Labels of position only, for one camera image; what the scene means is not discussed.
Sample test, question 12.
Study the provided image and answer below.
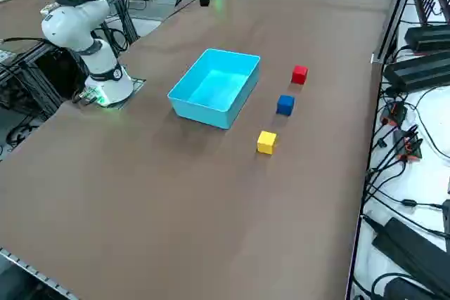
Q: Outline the black slotted rack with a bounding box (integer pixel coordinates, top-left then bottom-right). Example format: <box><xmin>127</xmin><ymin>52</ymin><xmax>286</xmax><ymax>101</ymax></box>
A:
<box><xmin>413</xmin><ymin>0</ymin><xmax>450</xmax><ymax>27</ymax></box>

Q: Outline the red block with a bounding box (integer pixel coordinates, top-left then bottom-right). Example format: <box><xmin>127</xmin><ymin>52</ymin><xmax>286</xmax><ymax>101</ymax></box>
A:
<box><xmin>290</xmin><ymin>65</ymin><xmax>309</xmax><ymax>86</ymax></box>

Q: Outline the yellow block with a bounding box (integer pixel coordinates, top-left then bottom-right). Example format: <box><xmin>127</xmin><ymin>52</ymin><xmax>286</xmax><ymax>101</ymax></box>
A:
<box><xmin>256</xmin><ymin>130</ymin><xmax>278</xmax><ymax>155</ymax></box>

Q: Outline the black cable with ferrite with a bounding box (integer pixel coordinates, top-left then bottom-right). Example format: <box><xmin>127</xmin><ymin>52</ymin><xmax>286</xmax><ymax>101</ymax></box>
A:
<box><xmin>364</xmin><ymin>173</ymin><xmax>447</xmax><ymax>209</ymax></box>

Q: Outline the orange and black hub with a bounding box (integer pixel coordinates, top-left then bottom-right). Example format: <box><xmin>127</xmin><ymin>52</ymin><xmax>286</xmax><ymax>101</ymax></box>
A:
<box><xmin>381</xmin><ymin>100</ymin><xmax>408</xmax><ymax>127</ymax></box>
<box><xmin>392</xmin><ymin>127</ymin><xmax>423</xmax><ymax>163</ymax></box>

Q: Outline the long black power adapter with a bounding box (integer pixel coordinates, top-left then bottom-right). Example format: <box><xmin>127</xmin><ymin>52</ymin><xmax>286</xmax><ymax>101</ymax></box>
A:
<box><xmin>371</xmin><ymin>217</ymin><xmax>450</xmax><ymax>292</ymax></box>

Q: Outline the dark ribbed power supply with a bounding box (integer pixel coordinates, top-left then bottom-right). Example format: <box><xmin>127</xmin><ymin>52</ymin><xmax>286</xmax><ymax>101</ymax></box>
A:
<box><xmin>382</xmin><ymin>50</ymin><xmax>450</xmax><ymax>92</ymax></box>

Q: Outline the teal plastic box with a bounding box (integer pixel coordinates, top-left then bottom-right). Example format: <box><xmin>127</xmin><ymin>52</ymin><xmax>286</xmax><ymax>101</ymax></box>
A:
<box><xmin>167</xmin><ymin>48</ymin><xmax>262</xmax><ymax>131</ymax></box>

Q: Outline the blue block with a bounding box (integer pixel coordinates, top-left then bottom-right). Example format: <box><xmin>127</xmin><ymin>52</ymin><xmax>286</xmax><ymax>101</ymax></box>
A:
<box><xmin>276</xmin><ymin>94</ymin><xmax>295</xmax><ymax>117</ymax></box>

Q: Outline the aluminium profile post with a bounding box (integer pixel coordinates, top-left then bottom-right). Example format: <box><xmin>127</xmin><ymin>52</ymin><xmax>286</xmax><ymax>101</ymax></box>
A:
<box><xmin>371</xmin><ymin>0</ymin><xmax>423</xmax><ymax>65</ymax></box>

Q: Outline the black ribbed power supply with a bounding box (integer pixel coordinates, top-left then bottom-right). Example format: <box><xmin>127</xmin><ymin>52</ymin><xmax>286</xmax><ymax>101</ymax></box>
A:
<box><xmin>404</xmin><ymin>24</ymin><xmax>450</xmax><ymax>52</ymax></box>

